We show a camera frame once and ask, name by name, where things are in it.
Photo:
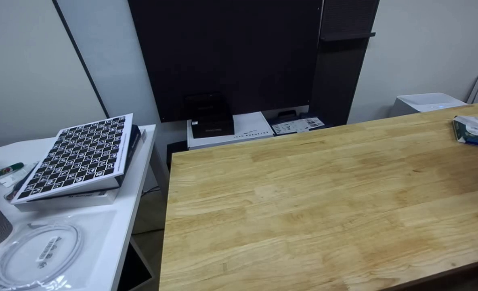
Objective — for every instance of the white box under monitor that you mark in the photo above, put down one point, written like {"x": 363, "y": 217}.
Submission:
{"x": 248, "y": 126}

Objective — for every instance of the small black box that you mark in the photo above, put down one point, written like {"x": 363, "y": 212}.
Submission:
{"x": 212, "y": 116}

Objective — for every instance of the white keyboard device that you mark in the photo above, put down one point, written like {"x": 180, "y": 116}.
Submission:
{"x": 298, "y": 125}

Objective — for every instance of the large black monitor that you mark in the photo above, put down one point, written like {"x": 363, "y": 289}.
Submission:
{"x": 258, "y": 53}

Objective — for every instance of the black white patterned board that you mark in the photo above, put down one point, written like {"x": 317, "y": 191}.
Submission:
{"x": 78, "y": 157}

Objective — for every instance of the white storage bin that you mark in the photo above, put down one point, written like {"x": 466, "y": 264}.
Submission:
{"x": 424, "y": 102}

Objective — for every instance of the white side table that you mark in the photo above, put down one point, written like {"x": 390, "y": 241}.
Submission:
{"x": 70, "y": 243}

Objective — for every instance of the green marker pen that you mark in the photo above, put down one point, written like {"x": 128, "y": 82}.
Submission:
{"x": 12, "y": 168}

